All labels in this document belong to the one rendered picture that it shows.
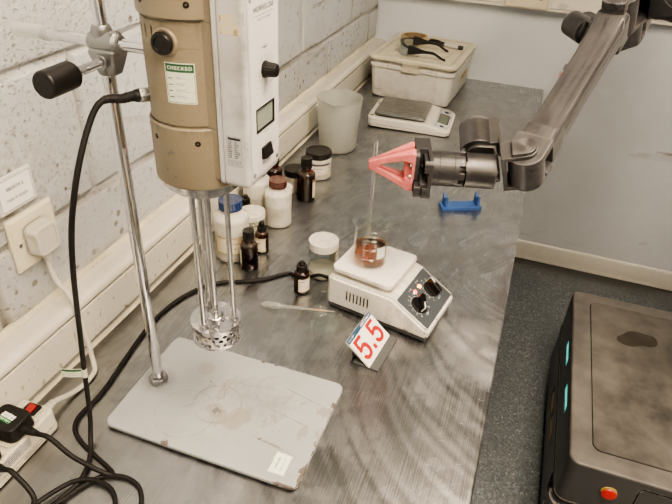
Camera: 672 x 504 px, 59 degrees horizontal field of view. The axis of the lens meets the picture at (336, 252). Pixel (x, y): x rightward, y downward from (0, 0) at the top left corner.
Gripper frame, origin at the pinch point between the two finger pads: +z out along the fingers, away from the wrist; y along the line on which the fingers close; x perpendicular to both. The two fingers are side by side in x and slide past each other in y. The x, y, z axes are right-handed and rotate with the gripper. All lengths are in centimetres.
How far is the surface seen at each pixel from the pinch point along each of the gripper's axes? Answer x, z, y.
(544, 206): 77, -77, -134
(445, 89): 22, -25, -108
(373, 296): 22.0, -1.7, 6.8
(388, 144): 28, -6, -74
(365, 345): 26.0, -0.8, 15.2
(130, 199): -5.3, 30.3, 26.0
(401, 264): 19.4, -6.6, 0.2
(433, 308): 24.6, -12.6, 5.8
